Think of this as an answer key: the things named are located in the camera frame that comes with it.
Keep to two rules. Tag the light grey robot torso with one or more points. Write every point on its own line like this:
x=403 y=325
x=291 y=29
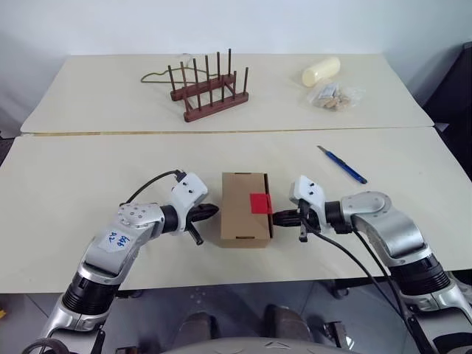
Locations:
x=239 y=346

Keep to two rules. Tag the brown cardboard box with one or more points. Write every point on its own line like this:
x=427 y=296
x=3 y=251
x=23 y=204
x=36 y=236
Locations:
x=239 y=214

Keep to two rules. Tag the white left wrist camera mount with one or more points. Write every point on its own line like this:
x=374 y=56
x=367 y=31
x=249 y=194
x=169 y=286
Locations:
x=190 y=191

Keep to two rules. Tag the white label with blue writing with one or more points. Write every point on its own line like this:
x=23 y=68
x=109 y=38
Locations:
x=116 y=241

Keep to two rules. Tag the black chair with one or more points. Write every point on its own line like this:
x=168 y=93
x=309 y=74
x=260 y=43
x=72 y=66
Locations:
x=457 y=92

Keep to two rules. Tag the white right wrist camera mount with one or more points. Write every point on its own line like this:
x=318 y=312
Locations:
x=309 y=191

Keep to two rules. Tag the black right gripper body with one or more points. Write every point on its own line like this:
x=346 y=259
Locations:
x=303 y=217

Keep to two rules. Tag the dark wooden peg rack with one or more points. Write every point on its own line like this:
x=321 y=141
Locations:
x=214 y=101

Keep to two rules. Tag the red tape strip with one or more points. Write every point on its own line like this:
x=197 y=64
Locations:
x=260 y=203

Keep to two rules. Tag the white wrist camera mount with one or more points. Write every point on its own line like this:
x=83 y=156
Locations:
x=309 y=191
x=190 y=191

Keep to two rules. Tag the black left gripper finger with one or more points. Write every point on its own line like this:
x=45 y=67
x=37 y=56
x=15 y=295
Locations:
x=211 y=208
x=208 y=217

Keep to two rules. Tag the small yellow object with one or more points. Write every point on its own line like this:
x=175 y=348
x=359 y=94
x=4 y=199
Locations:
x=2 y=308

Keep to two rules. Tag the cream cylindrical roll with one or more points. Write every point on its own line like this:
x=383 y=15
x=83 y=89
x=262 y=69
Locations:
x=321 y=72

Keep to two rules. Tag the black table caster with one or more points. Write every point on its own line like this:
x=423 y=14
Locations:
x=340 y=289

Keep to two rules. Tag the blue utility knife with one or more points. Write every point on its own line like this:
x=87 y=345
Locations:
x=344 y=167

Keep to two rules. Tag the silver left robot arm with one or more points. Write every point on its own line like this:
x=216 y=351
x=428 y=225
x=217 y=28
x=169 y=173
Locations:
x=121 y=239

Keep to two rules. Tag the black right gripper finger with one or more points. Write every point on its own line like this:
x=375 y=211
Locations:
x=287 y=214
x=285 y=222

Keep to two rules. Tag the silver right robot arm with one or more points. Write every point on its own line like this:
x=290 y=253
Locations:
x=391 y=228

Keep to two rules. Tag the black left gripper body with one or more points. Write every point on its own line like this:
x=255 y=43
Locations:
x=194 y=215

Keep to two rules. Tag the clear bag of wooden pieces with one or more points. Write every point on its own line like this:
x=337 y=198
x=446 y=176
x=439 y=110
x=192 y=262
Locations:
x=335 y=99

